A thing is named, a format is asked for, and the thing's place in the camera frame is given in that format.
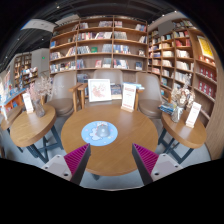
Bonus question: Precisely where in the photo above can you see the grey computer mouse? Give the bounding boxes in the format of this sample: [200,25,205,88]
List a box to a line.
[95,121,111,138]

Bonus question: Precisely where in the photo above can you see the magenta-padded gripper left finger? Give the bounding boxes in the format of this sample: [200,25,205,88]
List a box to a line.
[41,143,92,185]

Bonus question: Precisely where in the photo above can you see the white sign on wooden base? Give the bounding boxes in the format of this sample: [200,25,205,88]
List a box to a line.
[120,83,138,113]

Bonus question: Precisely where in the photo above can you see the white hanging ceiling sign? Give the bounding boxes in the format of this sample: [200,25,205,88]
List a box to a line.
[21,18,58,34]

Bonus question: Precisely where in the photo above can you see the curved wooden book shelf unit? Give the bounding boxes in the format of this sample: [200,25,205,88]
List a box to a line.
[146,18,220,128]

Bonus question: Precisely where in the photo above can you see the small white table sign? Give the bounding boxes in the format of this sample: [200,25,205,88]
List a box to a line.
[21,92,35,115]
[185,101,203,129]

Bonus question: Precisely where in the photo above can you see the white framed floral picture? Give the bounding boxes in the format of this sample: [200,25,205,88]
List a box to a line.
[87,78,113,103]

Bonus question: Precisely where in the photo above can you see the glass vase with dried flowers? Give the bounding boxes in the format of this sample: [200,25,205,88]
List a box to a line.
[28,75,55,118]
[170,73,196,124]

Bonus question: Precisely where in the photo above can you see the brown padded wooden armchair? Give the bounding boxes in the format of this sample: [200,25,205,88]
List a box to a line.
[46,70,83,118]
[77,68,140,108]
[134,71,165,120]

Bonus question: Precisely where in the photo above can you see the round wooden side table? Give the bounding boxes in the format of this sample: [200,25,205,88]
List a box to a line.
[158,109,208,165]
[9,103,64,164]
[0,105,24,158]

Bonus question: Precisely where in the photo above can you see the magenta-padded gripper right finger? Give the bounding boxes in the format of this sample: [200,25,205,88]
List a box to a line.
[131,143,184,186]

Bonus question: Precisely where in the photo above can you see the dark cover book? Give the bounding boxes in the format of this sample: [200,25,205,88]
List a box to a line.
[110,83,123,100]

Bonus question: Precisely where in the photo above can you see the stack of light blue books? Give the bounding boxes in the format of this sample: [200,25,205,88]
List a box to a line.
[123,81,146,90]

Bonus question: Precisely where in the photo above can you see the distant small book shelf unit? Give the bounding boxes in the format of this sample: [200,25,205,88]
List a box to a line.
[13,52,40,88]

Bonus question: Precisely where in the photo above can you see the wide wooden book shelf unit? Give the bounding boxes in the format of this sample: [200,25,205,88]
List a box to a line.
[48,14,149,76]

